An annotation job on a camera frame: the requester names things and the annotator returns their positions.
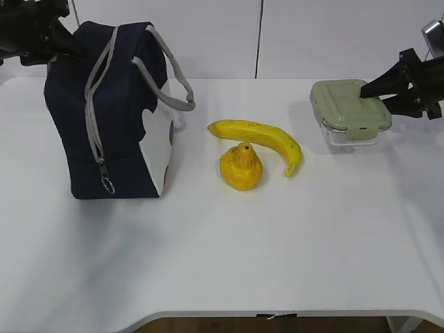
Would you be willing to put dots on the yellow pear-shaped toy fruit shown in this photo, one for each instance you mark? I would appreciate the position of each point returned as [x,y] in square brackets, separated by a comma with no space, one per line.
[241,168]

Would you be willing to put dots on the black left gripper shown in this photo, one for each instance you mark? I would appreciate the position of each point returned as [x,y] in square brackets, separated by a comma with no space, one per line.
[32,31]

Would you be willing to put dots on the glass container green lid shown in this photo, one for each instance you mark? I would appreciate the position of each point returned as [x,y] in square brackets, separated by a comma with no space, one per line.
[346,120]

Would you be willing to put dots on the navy blue lunch bag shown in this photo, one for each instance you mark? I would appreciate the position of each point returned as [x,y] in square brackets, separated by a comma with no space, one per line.
[115,110]

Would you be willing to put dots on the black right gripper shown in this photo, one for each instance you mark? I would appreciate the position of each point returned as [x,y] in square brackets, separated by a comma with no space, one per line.
[426,76]

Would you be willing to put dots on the yellow banana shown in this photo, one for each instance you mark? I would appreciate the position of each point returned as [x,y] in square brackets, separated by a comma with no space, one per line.
[263,134]

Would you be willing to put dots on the white table leg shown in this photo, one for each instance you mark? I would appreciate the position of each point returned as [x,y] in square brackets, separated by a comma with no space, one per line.
[403,324]

